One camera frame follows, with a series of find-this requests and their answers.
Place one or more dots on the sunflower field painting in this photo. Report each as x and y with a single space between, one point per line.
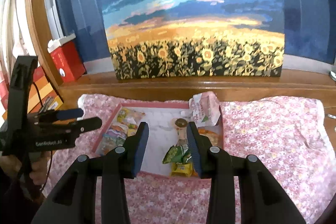
148 39

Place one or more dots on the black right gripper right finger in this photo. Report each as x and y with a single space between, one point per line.
216 164

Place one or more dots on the white green snack packet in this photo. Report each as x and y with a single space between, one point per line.
131 129

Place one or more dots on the yellow round snack packet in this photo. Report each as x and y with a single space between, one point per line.
126 115

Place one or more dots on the red white carton box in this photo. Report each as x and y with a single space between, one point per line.
66 58

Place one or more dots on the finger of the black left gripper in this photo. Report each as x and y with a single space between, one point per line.
58 115
77 127

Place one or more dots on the orange cracker packet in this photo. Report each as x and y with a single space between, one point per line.
213 137

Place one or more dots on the pink shallow tray box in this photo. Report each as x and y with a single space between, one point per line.
163 132

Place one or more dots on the yellow candy packet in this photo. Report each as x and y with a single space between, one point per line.
183 170

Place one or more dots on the left hand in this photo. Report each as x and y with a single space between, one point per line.
11 166

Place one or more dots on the white peach jelly pouch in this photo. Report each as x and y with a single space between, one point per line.
204 109

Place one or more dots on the green pea snack bag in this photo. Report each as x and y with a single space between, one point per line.
178 154

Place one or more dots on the purple snack packet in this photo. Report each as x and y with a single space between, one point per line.
114 134

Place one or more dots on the pink floral quilt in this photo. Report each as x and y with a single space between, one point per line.
286 133

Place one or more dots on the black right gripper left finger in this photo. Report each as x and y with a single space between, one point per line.
123 162

